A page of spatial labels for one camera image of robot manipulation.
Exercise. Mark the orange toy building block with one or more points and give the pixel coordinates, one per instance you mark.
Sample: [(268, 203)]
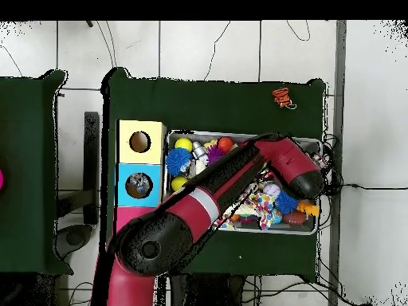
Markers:
[(308, 208)]

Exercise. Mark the wooden box with three holes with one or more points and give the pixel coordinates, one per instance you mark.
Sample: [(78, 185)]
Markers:
[(127, 153)]

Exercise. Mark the yellow ball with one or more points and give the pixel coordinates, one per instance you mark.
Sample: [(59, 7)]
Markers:
[(178, 183), (183, 144)]

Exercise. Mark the silver metal pipe fitting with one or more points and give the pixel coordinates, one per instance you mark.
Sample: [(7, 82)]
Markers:
[(199, 150)]

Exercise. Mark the purple spiky ball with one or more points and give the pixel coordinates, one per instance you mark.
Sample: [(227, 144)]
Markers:
[(214, 154)]

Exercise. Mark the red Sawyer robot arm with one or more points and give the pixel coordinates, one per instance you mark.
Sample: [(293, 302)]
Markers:
[(191, 217)]

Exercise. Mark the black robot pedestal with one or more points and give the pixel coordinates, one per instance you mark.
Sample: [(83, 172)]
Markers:
[(210, 293)]

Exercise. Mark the pink round object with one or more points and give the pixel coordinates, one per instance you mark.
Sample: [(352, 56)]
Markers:
[(1, 180)]

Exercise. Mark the orange ball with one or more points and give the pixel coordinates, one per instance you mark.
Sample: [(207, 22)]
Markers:
[(225, 143)]

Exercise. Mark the shallow clear mesh bin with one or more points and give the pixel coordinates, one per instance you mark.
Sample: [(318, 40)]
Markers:
[(299, 231)]

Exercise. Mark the colourful patterned cloth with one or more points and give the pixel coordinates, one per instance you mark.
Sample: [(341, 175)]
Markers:
[(266, 207)]

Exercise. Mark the white baseball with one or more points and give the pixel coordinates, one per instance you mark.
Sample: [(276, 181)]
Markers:
[(271, 189)]

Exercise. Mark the small blue spiky ball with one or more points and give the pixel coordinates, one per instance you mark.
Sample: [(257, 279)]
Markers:
[(286, 203)]

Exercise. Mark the dark green table cloth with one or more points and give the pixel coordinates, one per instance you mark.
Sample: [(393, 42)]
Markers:
[(29, 178), (223, 102)]

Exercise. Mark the orange tiger striped toy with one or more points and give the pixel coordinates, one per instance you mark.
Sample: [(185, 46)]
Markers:
[(282, 96)]

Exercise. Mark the large blue spiky ball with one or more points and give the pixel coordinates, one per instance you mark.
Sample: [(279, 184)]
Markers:
[(178, 162)]

